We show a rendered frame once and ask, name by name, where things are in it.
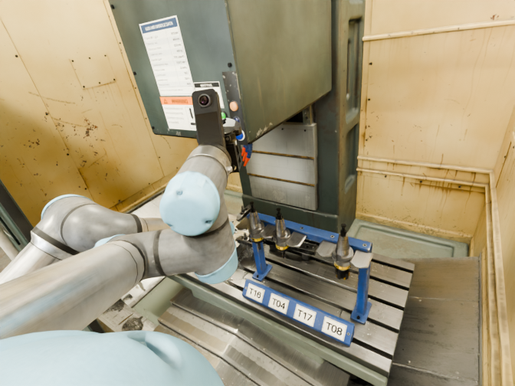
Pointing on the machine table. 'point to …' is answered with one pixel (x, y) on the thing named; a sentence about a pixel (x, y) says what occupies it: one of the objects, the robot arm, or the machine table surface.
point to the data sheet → (168, 57)
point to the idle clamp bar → (296, 248)
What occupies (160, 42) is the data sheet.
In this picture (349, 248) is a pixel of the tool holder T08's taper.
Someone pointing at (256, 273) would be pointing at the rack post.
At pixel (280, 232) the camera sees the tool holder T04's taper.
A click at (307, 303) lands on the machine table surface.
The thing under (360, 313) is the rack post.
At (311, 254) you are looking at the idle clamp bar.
